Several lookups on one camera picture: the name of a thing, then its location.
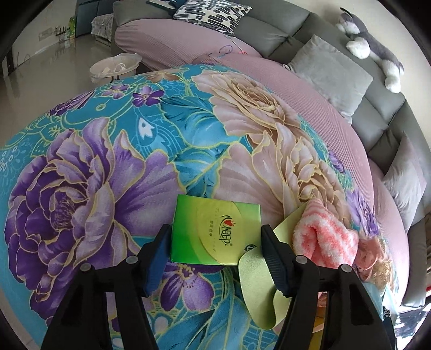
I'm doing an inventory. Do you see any floral printed blanket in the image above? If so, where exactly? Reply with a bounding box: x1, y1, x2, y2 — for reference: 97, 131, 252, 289
0, 64, 398, 350

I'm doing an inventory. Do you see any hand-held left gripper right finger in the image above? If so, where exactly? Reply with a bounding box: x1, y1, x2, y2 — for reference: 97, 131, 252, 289
261, 224, 394, 350

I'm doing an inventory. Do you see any pink lace cloth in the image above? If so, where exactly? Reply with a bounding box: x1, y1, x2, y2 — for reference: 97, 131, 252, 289
353, 236, 394, 290

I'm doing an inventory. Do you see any yellow-green cloth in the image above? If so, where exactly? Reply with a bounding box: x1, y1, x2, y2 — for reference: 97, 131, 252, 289
237, 202, 312, 328

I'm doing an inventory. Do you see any pink white striped fuzzy sock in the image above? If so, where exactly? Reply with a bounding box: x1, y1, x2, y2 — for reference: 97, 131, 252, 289
292, 198, 359, 268

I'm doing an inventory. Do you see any black white patterned pillow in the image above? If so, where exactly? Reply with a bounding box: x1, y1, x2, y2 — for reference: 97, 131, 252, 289
173, 0, 253, 36

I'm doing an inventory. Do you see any grey white plush toy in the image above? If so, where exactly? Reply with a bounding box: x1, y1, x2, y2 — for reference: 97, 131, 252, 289
335, 7, 405, 94

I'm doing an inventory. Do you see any thin coloured cord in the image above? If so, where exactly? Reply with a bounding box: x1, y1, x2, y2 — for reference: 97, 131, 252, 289
205, 44, 250, 63

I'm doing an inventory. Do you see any grey pink cushion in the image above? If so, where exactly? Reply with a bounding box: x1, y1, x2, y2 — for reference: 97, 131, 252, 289
382, 131, 427, 231

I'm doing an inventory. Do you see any grey sofa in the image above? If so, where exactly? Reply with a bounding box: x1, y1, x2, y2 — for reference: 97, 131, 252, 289
113, 0, 431, 307

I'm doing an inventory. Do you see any grey patterned cloth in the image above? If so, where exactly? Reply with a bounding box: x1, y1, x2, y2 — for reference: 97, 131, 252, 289
91, 15, 117, 46

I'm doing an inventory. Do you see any white plastic basket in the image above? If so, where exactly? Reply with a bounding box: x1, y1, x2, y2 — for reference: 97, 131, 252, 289
89, 53, 142, 86

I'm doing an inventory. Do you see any dark blue cabinet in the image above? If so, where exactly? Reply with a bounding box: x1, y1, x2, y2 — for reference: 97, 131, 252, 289
76, 0, 118, 37

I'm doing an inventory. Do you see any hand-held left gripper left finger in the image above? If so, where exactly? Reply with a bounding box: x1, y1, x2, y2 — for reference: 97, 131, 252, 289
40, 224, 171, 350

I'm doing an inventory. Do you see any green tissue packet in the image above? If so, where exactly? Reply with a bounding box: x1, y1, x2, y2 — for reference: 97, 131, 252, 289
170, 194, 262, 267

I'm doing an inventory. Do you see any pink sofa cover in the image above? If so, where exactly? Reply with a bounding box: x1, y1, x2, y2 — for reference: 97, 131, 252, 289
114, 18, 408, 297

